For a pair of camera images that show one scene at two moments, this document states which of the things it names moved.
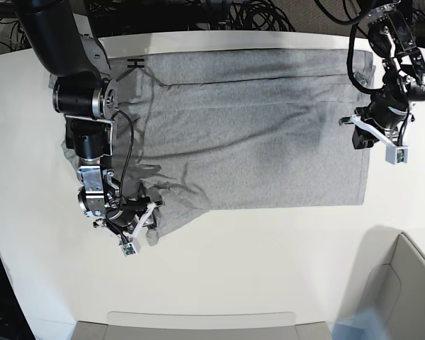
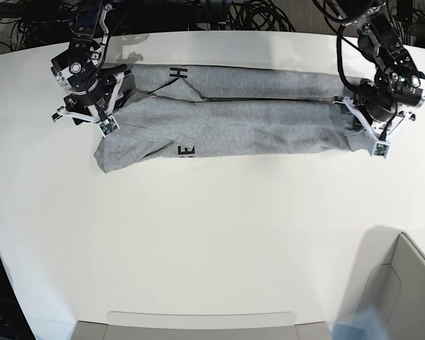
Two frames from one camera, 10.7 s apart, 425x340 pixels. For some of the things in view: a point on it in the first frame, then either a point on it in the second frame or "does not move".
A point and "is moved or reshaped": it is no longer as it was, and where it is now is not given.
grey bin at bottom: x=200 y=326 does not move
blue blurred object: x=366 y=324 does not move
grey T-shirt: x=214 y=129 is moved or reshaped
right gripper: x=363 y=139 -> x=360 y=123
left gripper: x=124 y=219 -> x=101 y=100
